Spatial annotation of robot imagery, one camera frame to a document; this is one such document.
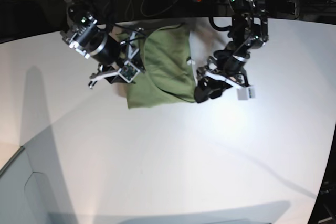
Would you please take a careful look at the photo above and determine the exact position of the grey looped cable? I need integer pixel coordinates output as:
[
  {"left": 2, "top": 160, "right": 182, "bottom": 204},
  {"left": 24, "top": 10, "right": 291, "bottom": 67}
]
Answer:
[{"left": 104, "top": 0, "right": 182, "bottom": 19}]

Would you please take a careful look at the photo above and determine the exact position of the gripper body left side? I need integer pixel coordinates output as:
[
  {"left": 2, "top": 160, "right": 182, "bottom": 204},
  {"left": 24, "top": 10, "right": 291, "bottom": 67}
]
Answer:
[{"left": 196, "top": 55, "right": 250, "bottom": 89}]

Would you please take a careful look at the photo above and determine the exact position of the wrist camera right side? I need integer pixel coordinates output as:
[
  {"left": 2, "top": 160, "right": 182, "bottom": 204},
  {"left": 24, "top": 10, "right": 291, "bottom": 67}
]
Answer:
[{"left": 119, "top": 61, "right": 140, "bottom": 83}]

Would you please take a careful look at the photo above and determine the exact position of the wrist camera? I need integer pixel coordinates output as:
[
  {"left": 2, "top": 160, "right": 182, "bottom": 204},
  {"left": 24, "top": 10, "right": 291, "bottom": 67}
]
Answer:
[
  {"left": 119, "top": 61, "right": 140, "bottom": 83},
  {"left": 237, "top": 86, "right": 256, "bottom": 101}
]

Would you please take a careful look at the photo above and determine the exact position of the gripper body right side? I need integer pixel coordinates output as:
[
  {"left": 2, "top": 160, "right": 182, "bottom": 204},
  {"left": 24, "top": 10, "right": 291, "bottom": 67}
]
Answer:
[{"left": 88, "top": 27, "right": 146, "bottom": 89}]

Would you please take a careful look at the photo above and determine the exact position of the green T-shirt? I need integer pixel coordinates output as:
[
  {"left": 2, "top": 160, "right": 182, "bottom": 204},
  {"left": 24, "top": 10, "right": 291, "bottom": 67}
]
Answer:
[{"left": 125, "top": 24, "right": 196, "bottom": 109}]

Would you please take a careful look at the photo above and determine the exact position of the wrist camera left side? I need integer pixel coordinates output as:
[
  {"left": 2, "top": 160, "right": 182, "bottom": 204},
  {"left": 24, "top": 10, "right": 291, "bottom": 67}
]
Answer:
[{"left": 237, "top": 86, "right": 256, "bottom": 101}]

